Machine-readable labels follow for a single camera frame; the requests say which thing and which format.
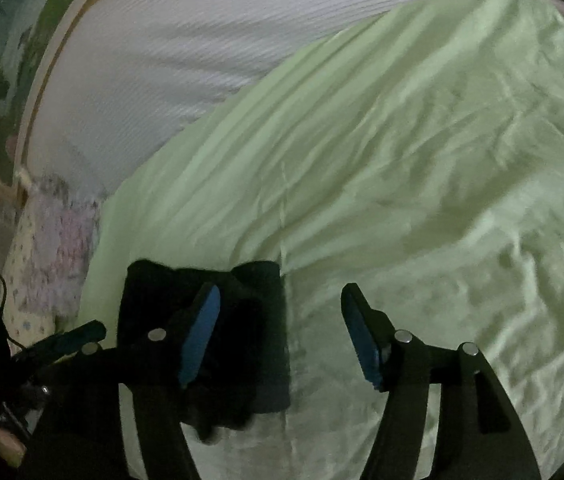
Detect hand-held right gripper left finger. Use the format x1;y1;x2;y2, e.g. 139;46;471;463
17;282;221;480

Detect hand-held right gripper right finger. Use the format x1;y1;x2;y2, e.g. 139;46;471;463
340;282;542;480

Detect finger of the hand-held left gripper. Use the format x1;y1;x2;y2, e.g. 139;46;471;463
12;321;108;367

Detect black pants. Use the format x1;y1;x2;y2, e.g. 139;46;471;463
117;259;293;443

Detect person's left hand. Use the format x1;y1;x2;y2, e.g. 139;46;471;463
0;425;29;467

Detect floral pillow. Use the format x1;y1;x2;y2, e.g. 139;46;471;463
2;172;108;356

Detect light green bed sheet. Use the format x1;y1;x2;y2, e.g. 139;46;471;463
77;0;564;480

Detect white striped mattress cover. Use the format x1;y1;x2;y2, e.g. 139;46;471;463
22;0;562;196

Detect black cable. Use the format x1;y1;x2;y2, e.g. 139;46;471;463
0;273;30;353

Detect wooden bed frame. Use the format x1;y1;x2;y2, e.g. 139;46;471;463
12;0;160;178

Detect green printed wall poster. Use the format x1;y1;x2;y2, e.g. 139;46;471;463
0;0;85;153

